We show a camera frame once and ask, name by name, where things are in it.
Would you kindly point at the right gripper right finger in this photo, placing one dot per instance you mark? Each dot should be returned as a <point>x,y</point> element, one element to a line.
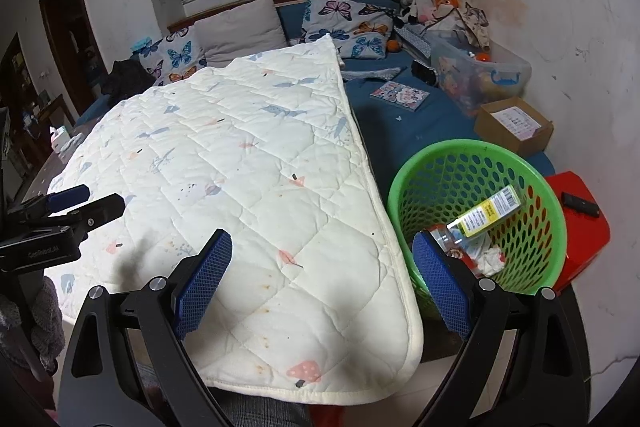
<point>542,384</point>

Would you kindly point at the green plastic waste basket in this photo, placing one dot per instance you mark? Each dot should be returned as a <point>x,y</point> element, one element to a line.
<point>480,191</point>

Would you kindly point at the butterfly print pillow right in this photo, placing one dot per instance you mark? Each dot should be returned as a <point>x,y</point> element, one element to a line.
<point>357,29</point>

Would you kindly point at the grey gloved left hand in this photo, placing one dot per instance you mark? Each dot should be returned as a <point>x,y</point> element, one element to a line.
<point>32,334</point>

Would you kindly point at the black small box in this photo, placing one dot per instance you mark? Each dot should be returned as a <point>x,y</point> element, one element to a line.
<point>424,72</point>

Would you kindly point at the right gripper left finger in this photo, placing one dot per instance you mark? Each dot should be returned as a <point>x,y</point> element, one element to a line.
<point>101,385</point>

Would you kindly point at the brown cardboard box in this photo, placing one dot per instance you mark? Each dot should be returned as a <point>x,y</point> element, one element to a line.
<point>514,125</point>

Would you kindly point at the clear plastic storage bin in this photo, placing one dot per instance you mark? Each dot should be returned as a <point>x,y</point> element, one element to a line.
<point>471,77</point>

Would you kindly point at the orange small ball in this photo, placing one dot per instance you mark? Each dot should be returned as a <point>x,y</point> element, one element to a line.
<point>393,46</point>

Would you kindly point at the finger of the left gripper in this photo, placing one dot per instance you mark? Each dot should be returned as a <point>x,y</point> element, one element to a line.
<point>93,215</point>
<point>71,197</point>

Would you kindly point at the butterfly print pillow left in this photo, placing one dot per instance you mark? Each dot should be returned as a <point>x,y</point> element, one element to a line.
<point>173,58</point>

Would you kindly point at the cow plush toy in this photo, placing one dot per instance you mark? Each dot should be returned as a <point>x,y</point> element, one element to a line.
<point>414,12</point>

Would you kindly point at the clear bottle yellow label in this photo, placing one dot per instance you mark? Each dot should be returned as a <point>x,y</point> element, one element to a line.
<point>484,215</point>

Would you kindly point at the colourful picture book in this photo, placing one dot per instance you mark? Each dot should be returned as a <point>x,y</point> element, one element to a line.
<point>400,95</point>

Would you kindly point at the white quilted blanket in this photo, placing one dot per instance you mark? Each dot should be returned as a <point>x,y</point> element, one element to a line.
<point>316,305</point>

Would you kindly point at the black remote control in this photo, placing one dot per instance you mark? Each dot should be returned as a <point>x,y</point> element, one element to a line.
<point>580,205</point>

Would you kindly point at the red plastic stool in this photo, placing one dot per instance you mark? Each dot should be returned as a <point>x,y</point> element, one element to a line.
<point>586,235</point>

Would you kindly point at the butterfly print pillow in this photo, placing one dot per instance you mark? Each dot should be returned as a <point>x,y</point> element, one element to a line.
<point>357,29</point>
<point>173,58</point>

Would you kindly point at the colourful snack packet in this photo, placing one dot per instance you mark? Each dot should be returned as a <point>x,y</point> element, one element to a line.
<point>450,240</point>

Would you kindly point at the beige pillow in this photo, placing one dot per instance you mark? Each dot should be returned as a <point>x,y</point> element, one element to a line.
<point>248,29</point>

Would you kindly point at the white paper wrapper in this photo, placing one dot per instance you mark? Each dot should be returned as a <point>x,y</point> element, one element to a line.
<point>487,261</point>

